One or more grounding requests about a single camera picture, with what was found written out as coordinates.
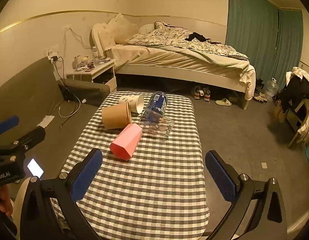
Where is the large water jug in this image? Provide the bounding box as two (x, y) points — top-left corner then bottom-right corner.
(266, 78), (280, 98)

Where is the white wall wire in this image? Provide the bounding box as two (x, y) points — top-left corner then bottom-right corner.
(63, 26), (93, 51)

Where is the black garment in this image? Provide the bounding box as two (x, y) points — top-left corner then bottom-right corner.
(186, 32), (213, 43)

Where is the grey sofa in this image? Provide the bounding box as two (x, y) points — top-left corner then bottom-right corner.
(0, 56), (112, 180)

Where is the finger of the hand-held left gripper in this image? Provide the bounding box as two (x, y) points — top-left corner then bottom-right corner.
(9, 126), (46, 151)
(0, 116), (19, 136)

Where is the person's left hand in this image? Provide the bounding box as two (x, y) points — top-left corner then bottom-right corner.
(0, 186), (14, 217)

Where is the blue printed cup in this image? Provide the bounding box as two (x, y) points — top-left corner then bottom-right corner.
(144, 91), (169, 120)

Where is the white paper cup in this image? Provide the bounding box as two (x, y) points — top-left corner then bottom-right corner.
(119, 94), (144, 114)

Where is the patterned quilt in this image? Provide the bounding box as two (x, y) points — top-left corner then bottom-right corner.
(126, 21), (250, 61)

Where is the grey bolster cushion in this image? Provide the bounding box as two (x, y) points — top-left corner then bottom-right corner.
(58, 79), (111, 107)

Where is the white bed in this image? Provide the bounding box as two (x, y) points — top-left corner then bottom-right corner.
(91, 14), (256, 110)

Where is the grey checked tablecloth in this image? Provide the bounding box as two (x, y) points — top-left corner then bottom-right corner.
(51, 91), (210, 240)

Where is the white nightstand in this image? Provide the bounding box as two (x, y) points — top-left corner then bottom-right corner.
(66, 59), (117, 93)

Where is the white cable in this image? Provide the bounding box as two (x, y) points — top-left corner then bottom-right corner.
(59, 97), (80, 118)

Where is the pair of beige slippers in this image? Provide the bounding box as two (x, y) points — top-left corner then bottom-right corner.
(253, 92), (269, 103)

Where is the pink faceted cup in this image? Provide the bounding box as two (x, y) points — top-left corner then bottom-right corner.
(110, 124), (143, 161)

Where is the wooden chair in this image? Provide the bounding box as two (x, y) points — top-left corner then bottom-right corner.
(287, 97), (309, 148)

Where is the wall power outlet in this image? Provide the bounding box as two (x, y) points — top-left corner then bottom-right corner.
(46, 45), (60, 62)

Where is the white paper sheet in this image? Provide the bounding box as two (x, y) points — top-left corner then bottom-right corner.
(37, 115), (55, 128)

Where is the green curtain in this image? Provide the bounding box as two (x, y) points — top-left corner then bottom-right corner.
(277, 9), (304, 88)
(225, 0), (280, 80)

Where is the brown paper cup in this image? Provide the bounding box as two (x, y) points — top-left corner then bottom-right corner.
(102, 102), (132, 130)

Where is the checked cloth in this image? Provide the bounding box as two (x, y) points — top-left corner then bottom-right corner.
(291, 67), (309, 86)

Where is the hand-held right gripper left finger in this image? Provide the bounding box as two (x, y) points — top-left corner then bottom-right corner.
(19, 148), (105, 240)

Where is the clear plastic cup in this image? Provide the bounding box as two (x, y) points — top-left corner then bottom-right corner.
(139, 110), (175, 142)

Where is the black cable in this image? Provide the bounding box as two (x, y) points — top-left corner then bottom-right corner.
(52, 56), (81, 128)

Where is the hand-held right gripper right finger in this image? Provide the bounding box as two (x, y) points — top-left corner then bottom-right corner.
(205, 150), (287, 240)

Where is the dark jacket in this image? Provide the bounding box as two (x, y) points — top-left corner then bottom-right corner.
(280, 74), (309, 113)

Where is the lit smartphone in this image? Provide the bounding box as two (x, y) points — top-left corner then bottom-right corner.
(27, 158), (44, 178)

